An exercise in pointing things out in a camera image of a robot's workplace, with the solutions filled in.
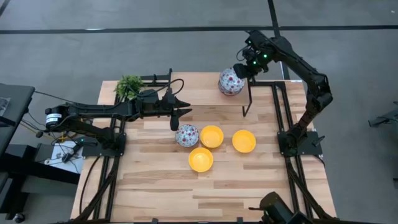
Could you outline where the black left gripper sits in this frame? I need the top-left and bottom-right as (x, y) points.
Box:
(136, 87), (193, 132)

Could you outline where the yellow mini bowl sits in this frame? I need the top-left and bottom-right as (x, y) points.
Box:
(188, 147), (214, 173)
(200, 124), (224, 149)
(231, 129), (257, 154)

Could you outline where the wooden shelf with black legs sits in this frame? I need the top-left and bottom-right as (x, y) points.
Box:
(167, 72), (253, 118)

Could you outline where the small green potted plant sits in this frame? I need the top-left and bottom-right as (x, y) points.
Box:
(114, 74), (146, 102)

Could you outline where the white paper sheet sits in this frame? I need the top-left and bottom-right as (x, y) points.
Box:
(46, 140), (85, 174)

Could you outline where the black low cart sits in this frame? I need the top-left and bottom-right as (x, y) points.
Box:
(0, 142), (81, 220)

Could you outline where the black stand leg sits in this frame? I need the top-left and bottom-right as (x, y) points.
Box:
(368, 101), (398, 128)

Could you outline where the black side desk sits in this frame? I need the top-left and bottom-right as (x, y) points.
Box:
(0, 83), (35, 156)

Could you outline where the black aluminium rig frame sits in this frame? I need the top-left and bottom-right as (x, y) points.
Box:
(71, 68), (336, 224)

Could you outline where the yellow cable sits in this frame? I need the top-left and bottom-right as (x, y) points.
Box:
(18, 121), (69, 143)

